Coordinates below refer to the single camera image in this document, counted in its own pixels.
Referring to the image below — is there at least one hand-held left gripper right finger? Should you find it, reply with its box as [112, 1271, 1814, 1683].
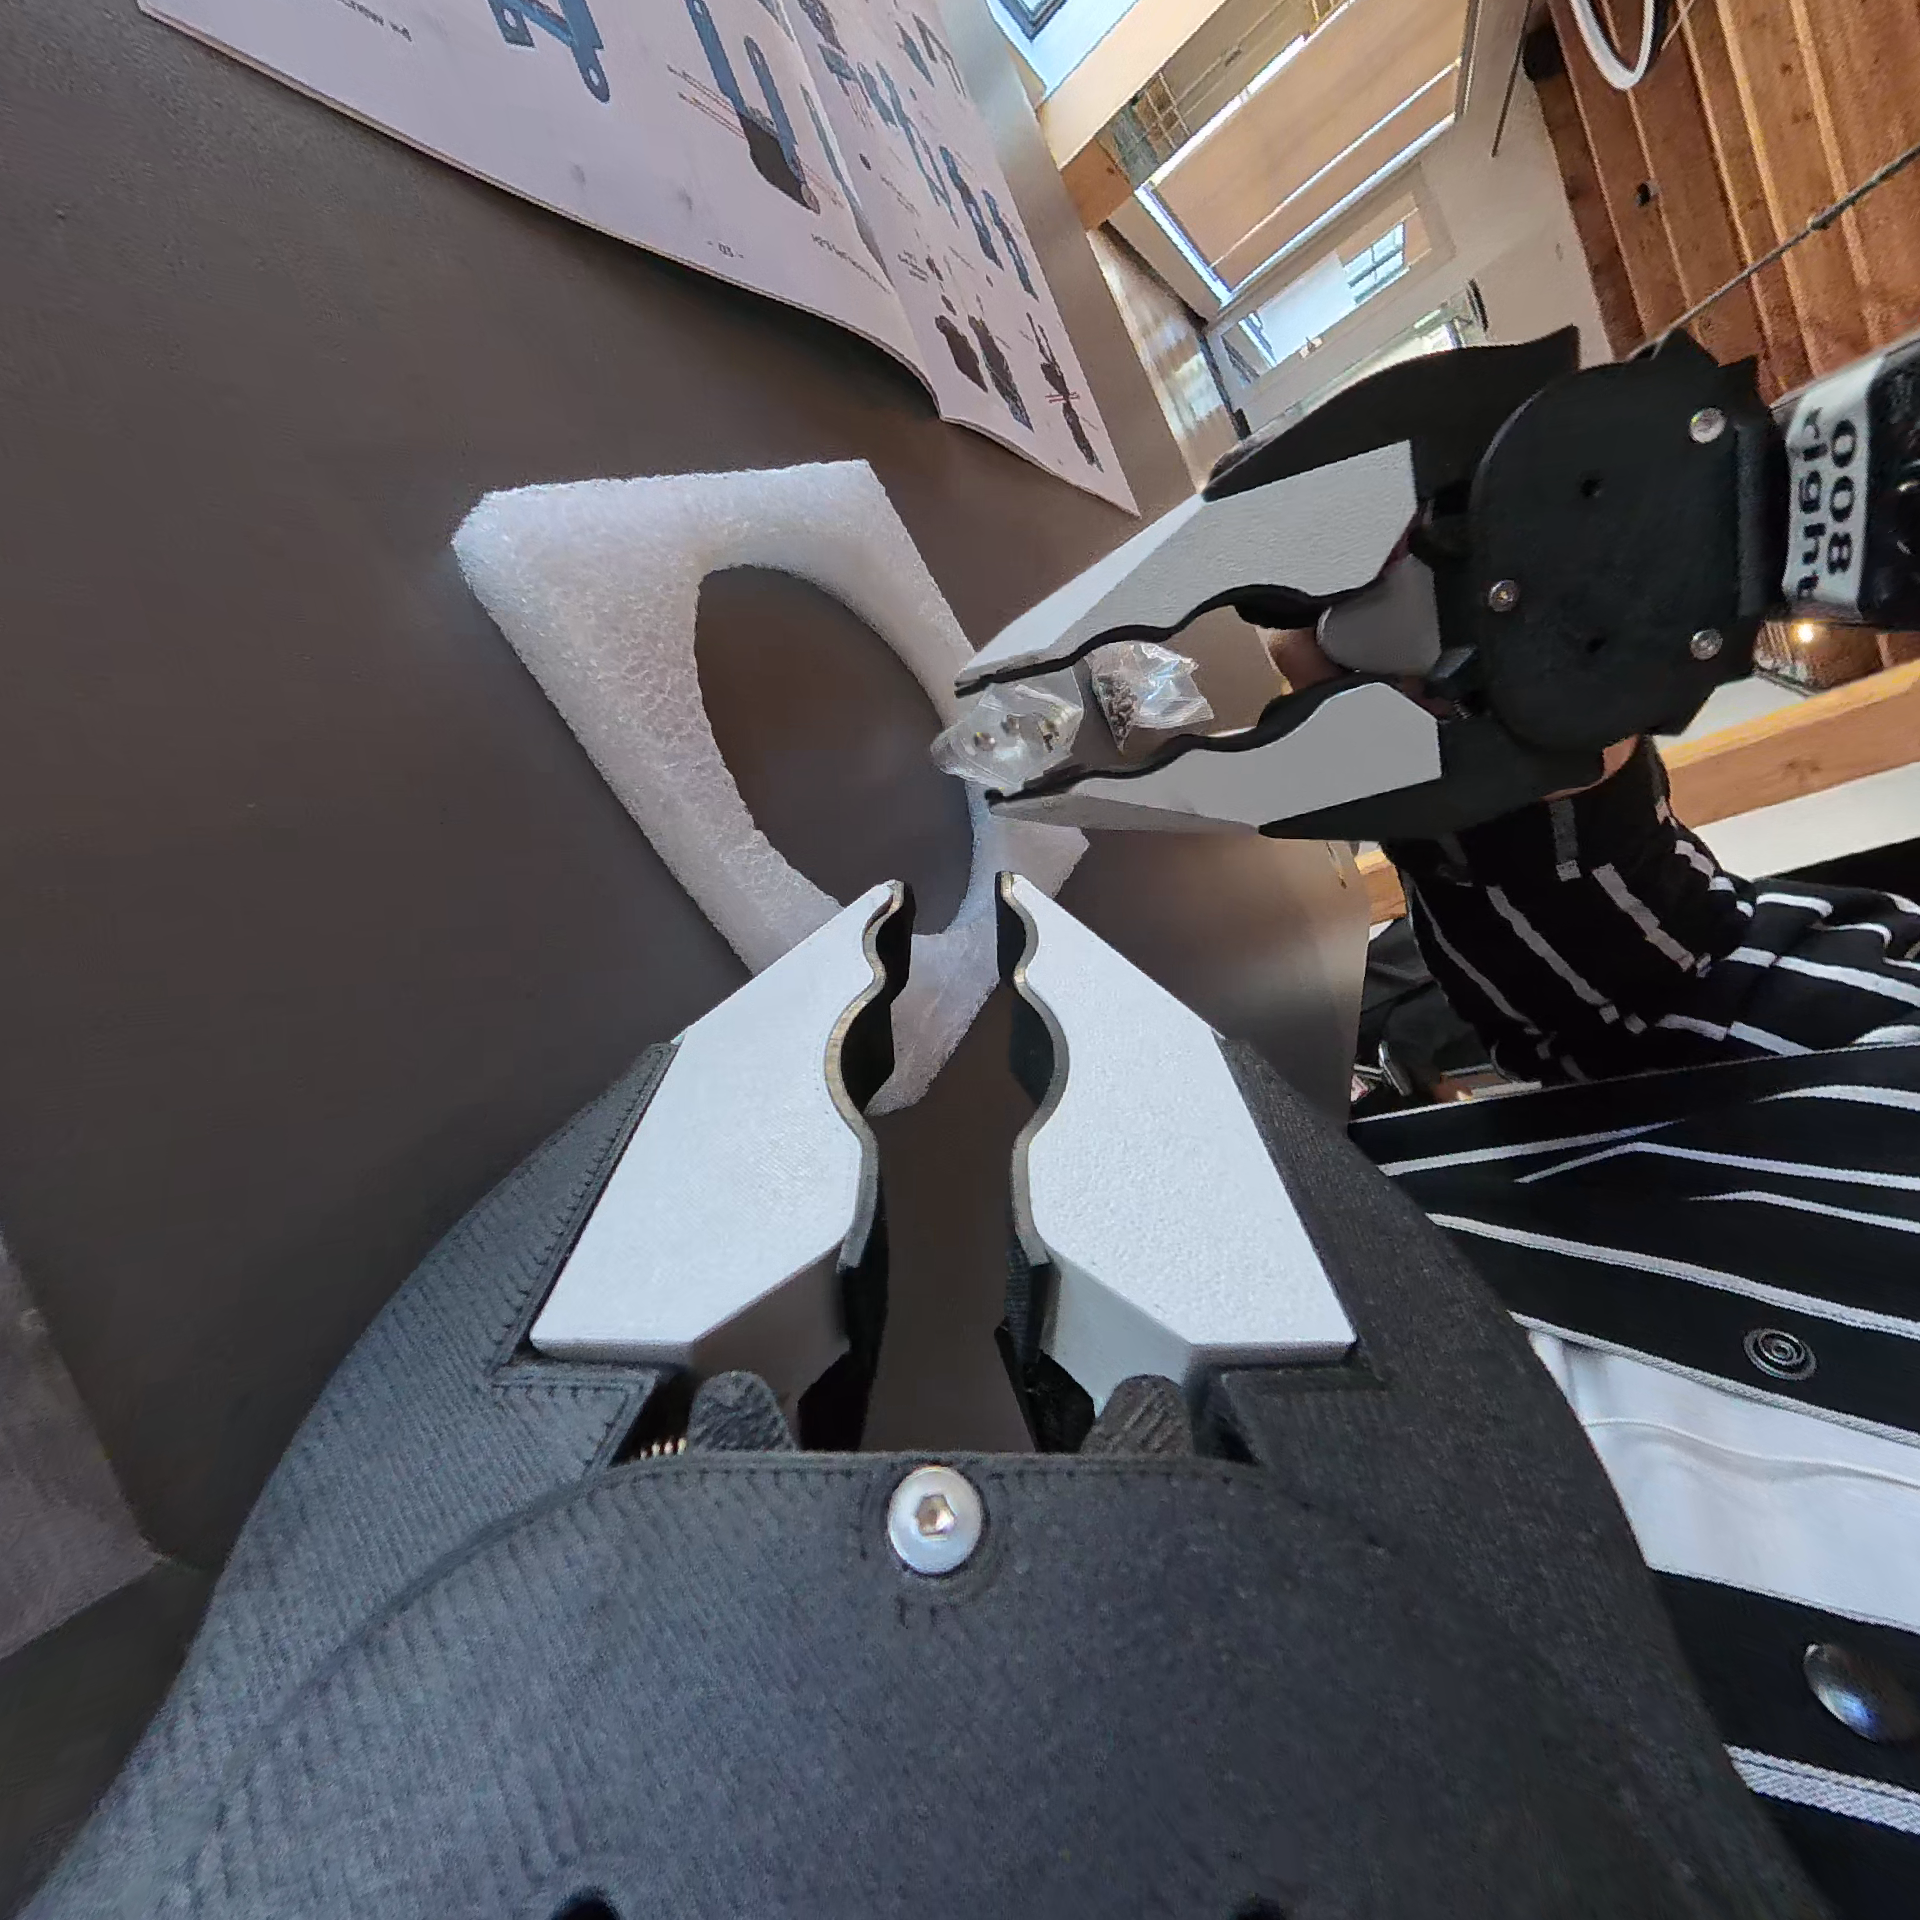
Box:
[995, 873, 1361, 1415]

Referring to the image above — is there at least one printed instruction manual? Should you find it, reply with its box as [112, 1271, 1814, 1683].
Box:
[137, 0, 1138, 517]

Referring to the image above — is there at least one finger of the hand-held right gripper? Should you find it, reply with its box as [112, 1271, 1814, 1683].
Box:
[952, 438, 1424, 696]
[983, 672, 1449, 837]

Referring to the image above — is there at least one person's striped jacket torso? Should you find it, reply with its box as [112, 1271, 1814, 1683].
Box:
[1351, 1035, 1920, 1920]

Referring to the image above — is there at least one small clear hardware bag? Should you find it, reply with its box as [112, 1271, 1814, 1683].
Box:
[931, 643, 1211, 783]

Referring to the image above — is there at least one person's right forearm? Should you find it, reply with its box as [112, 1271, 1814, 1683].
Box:
[1351, 735, 1920, 1087]

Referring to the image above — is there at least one white foam frame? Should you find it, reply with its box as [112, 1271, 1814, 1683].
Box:
[454, 459, 1089, 1115]

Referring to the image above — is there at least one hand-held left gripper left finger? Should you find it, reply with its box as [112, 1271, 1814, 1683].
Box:
[529, 879, 918, 1377]

